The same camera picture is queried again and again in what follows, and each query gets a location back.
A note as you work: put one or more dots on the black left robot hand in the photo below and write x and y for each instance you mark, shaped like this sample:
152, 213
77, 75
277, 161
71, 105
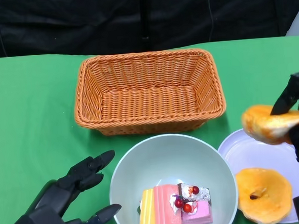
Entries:
67, 183

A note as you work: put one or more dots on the yellow striped cake slice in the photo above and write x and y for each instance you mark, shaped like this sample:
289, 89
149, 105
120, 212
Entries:
146, 211

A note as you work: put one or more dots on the salmon pink striped cake slice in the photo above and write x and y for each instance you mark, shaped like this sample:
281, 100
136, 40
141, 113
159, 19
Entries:
165, 212

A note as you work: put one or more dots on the pale green bowl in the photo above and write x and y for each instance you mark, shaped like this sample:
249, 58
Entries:
167, 156

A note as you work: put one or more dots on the pink cake with cherries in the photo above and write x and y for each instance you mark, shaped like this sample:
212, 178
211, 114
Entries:
199, 215

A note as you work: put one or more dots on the pale lavender plate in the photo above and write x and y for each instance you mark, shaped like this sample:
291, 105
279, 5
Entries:
243, 154

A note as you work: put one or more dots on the orange wicker basket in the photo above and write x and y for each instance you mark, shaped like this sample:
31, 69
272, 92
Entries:
149, 102

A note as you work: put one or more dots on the green tablecloth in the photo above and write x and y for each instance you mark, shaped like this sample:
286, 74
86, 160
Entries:
37, 111

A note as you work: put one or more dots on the black backdrop curtain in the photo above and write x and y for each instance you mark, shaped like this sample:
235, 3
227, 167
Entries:
83, 22

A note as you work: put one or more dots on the white frame post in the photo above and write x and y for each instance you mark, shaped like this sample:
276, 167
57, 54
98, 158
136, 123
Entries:
297, 21

